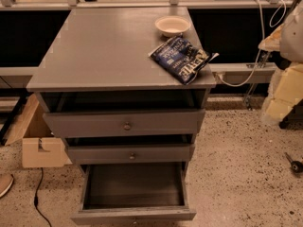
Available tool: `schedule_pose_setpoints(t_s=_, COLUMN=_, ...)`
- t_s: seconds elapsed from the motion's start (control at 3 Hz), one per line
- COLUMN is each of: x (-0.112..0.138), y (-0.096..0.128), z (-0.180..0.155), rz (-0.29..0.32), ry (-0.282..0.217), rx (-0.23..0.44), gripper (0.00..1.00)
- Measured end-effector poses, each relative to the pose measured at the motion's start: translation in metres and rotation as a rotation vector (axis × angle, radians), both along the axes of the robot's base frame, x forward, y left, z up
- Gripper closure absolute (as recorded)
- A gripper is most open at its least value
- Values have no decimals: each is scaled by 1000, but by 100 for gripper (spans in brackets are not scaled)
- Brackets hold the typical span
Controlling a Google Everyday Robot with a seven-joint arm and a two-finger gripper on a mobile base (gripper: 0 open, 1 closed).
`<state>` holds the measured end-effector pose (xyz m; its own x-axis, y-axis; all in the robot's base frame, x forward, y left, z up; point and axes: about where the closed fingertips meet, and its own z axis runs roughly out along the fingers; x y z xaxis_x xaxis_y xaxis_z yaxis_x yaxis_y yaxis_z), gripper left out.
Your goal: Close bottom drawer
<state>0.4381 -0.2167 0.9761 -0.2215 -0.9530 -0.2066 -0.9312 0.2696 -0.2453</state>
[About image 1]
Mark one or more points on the grey bottom drawer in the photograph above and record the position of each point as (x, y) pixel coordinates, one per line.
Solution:
(134, 193)

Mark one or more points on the grey drawer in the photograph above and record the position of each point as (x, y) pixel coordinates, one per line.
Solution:
(131, 123)
(127, 154)
(134, 193)

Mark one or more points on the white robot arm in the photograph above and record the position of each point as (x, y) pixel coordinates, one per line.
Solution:
(286, 86)

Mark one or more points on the grey top drawer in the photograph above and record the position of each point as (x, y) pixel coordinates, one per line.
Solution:
(131, 123)

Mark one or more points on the grey drawer cabinet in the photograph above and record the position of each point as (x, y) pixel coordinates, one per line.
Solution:
(100, 62)

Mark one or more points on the grey middle drawer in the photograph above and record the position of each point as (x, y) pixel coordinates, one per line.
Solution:
(127, 154)

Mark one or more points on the blue chip bag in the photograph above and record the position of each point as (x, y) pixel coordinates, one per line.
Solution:
(179, 57)

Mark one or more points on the white bowl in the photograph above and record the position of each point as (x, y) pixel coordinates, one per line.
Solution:
(170, 26)

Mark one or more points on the cardboard box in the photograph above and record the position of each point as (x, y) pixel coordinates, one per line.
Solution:
(39, 147)

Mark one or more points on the black floor tool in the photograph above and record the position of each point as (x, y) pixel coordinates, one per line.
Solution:
(296, 166)

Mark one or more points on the grey metal rail shelf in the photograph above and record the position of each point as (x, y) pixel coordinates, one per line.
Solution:
(18, 77)

